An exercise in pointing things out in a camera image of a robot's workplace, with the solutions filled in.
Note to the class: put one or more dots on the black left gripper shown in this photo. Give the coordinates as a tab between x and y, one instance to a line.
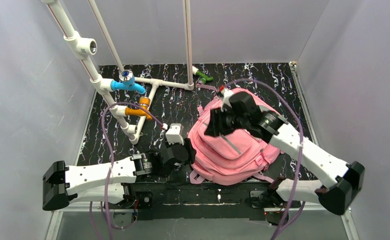
188	150

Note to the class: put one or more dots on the pink student backpack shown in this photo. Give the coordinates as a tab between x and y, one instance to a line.
227	160

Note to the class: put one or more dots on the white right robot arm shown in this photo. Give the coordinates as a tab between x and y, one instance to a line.
338	182

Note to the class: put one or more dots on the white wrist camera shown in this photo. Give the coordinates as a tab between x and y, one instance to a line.
224	95
173	133

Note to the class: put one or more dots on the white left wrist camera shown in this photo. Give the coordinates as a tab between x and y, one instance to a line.
173	133

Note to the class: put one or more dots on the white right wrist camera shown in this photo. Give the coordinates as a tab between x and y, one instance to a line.
224	95

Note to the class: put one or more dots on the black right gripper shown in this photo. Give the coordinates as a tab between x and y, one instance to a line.
215	122

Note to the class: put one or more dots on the orange plastic tap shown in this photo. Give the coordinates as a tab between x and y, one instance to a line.
142	110

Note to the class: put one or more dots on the blue plastic tap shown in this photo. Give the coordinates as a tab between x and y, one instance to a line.
127	82

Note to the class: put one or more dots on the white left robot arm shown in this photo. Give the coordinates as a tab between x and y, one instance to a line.
64	184

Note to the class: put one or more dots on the black front mounting rail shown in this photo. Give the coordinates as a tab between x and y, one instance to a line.
172	200

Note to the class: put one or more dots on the white PVC pipe frame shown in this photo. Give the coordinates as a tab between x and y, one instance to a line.
107	37

